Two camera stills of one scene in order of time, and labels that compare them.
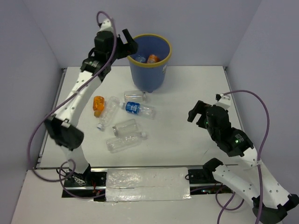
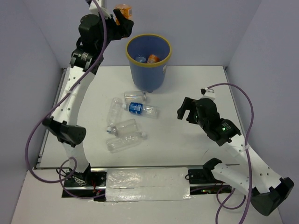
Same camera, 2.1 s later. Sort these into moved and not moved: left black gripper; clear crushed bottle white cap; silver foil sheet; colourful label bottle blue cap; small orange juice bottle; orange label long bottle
Moved: small orange juice bottle; left black gripper
Not moved: colourful label bottle blue cap; silver foil sheet; orange label long bottle; clear crushed bottle white cap
